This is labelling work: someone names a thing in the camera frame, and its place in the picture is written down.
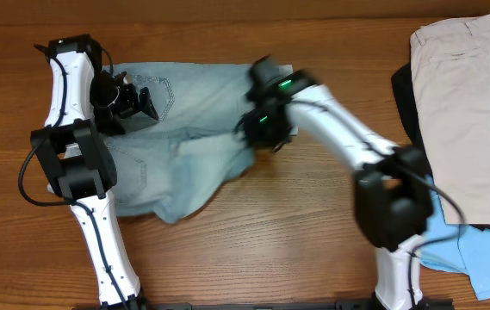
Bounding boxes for light blue denim shorts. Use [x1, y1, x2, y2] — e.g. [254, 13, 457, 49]
[102, 62, 255, 224]

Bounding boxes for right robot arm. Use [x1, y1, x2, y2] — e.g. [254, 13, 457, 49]
[236, 56, 432, 309]

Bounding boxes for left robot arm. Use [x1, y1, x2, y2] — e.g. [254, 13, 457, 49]
[28, 34, 158, 309]

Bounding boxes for beige shorts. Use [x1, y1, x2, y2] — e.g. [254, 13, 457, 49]
[410, 14, 490, 225]

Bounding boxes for sky blue garment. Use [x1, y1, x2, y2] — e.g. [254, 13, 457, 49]
[416, 39, 490, 301]

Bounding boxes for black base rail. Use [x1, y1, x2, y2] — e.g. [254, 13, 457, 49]
[71, 297, 456, 310]

